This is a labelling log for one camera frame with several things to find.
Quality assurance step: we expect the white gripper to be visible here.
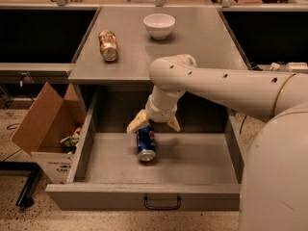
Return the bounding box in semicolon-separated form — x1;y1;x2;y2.
127;86;184;133

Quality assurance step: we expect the blue pepsi can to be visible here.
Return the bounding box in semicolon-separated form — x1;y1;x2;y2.
137;126;156;162

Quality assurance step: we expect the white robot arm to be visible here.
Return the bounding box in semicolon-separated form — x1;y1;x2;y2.
127;55;308;231

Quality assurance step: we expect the grey open drawer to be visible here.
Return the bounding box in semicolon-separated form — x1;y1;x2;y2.
46;87;244;211

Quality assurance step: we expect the gold crushed can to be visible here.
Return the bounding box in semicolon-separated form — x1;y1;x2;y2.
98;30;118;62

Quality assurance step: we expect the grey cabinet counter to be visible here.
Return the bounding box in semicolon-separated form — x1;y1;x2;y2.
67;6;255;114

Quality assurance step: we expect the trash in cardboard box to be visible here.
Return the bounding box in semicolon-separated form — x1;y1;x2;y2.
60;127;82;154

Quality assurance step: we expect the white ceramic bowl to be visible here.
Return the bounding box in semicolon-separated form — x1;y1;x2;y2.
143;13;176;39

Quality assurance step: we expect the brown cardboard box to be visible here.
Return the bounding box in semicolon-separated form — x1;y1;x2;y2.
12;83;87;184

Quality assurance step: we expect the black table leg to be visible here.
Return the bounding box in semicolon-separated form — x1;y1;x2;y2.
0;162;40;208

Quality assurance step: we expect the black drawer handle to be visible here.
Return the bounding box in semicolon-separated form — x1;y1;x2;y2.
143;194;181;211

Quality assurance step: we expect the black hanging cable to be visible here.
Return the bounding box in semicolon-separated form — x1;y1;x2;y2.
239;114;248;135

